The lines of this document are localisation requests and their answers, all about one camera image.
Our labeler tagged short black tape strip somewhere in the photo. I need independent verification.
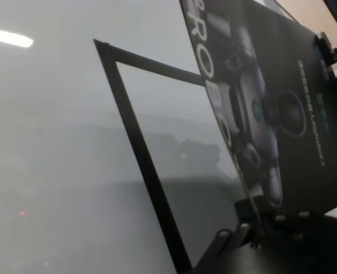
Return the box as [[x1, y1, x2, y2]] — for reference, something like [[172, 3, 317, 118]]
[[94, 39, 192, 271]]

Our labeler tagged long black tape strip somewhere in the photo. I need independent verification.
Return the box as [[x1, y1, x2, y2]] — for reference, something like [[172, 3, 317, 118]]
[[94, 39, 203, 86]]

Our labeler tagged black robot poster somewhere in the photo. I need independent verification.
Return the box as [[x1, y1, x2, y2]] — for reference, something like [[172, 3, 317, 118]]
[[179, 0, 337, 219]]

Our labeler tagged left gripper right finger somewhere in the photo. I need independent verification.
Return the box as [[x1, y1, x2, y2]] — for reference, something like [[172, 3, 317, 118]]
[[256, 207, 309, 229]]

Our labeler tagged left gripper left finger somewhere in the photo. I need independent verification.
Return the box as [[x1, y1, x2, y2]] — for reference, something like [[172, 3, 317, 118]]
[[235, 198, 258, 246]]

